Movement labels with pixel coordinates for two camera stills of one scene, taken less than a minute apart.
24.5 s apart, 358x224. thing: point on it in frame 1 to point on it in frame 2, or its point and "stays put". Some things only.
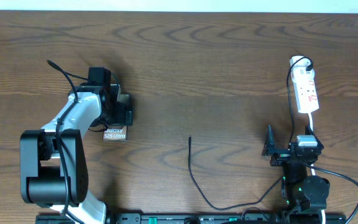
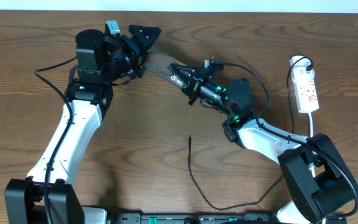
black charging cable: [281, 179] stays put
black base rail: [204, 218] stays put
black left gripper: [120, 117] to [140, 54]
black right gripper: [281, 155] to [190, 73]
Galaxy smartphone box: [116, 133] to [158, 62]
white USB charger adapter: [299, 73] stays put
